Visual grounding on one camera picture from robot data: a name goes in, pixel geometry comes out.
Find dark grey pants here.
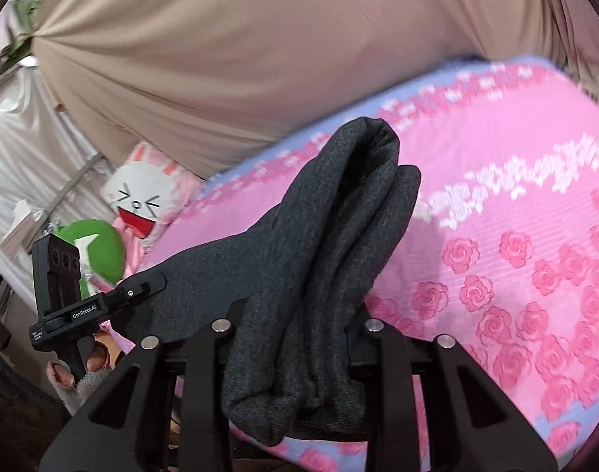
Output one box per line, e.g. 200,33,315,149
117,117,423,447

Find white translucent curtain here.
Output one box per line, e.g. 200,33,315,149
0,66,111,261

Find white rabbit plush pillow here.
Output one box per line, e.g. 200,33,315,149
100,142,208,253

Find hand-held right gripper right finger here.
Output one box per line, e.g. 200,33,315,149
346,302,560,472

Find pink floral bed sheet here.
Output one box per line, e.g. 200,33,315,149
86,55,599,472

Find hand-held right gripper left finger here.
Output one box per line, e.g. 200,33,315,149
39,299,247,472

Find person's left hand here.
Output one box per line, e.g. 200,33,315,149
46,329,122,416

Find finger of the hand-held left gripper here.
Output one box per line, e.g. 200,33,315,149
105,275,167,312

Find green plush toy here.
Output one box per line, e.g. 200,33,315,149
54,219,128,301

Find beige cloth cover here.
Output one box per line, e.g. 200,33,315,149
30,0,592,180

